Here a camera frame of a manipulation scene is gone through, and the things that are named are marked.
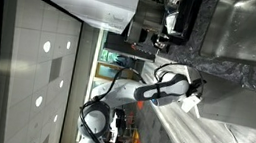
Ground black appliance red display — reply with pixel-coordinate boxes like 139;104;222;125
101;30;160;63

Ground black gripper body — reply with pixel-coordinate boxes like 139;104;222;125
188;76;207;100

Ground stainless steel sink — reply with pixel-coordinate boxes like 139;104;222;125
197;0;256;67

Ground small orange seat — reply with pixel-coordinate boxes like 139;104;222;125
135;99;146;111

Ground wooden framed door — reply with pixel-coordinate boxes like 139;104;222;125
94;60;137;84

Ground green glass window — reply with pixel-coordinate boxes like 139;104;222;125
99;49;138;68

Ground thin white cable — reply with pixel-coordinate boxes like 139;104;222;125
221;122;247;143

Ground shiny metal dishware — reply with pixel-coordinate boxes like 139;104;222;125
162;0;183;33

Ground stainless steel coffee machine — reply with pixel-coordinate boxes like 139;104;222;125
124;0;170;49

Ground wide white base cabinet door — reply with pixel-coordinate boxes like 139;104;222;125
192;69;256;131

